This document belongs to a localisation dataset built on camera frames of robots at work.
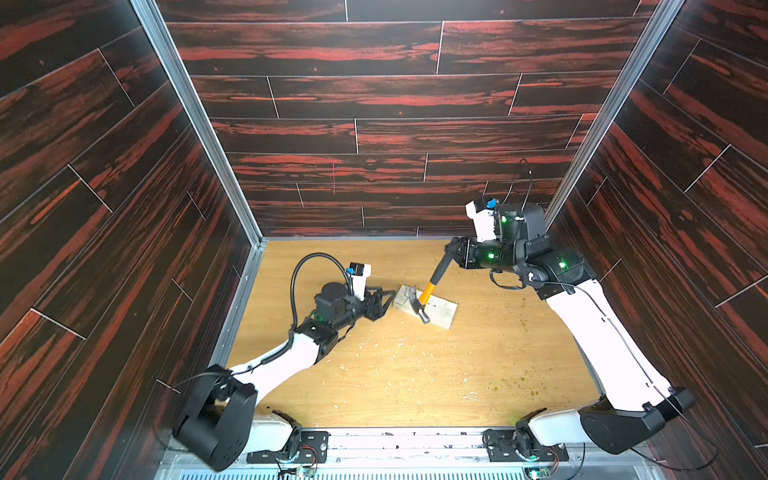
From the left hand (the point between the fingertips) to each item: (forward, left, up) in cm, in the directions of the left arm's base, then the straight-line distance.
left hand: (391, 294), depth 80 cm
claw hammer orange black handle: (-3, -8, +1) cm, 8 cm away
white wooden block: (+5, -16, -16) cm, 23 cm away
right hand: (+3, -15, +16) cm, 22 cm away
